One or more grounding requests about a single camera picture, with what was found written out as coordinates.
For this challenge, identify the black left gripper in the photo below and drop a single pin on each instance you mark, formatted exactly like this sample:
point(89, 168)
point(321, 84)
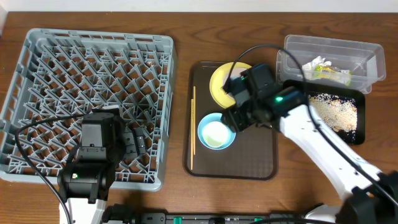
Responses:
point(138, 144)

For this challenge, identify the white pink bowl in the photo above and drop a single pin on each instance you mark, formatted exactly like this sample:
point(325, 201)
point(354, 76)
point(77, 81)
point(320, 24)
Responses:
point(237, 72)

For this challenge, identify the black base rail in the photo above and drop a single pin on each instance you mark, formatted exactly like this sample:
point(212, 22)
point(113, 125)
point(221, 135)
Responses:
point(199, 218)

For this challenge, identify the dark brown serving tray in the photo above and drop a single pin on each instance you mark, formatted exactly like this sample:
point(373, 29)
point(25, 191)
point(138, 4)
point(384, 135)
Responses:
point(252, 155)

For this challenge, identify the pale green cup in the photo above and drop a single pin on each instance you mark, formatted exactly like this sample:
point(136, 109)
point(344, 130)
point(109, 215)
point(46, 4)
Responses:
point(215, 134)

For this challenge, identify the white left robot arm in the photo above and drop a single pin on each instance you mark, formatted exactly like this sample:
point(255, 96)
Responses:
point(91, 167)

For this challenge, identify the light blue bowl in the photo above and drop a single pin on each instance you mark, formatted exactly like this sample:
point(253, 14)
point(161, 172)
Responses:
point(214, 117)

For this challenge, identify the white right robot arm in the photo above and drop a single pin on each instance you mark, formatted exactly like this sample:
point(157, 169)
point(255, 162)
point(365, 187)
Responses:
point(368, 195)

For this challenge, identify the clear plastic waste bin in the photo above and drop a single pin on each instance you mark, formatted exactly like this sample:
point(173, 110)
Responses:
point(366, 61)

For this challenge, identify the spilled rice food waste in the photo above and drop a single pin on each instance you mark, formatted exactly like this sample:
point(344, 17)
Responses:
point(339, 113)

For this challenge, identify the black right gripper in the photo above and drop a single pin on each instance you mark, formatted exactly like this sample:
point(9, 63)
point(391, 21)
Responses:
point(231, 116)

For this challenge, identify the black food waste tray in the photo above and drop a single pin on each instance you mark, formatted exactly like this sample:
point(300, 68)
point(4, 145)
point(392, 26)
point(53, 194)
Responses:
point(359, 100)

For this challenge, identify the grey plastic dish rack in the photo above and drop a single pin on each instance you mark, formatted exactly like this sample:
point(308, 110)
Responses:
point(61, 73)

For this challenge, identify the yellow plate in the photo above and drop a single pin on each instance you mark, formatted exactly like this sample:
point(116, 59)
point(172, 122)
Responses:
point(219, 95)

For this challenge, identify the green yellow snack wrapper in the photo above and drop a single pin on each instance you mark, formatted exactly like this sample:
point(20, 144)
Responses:
point(332, 73)

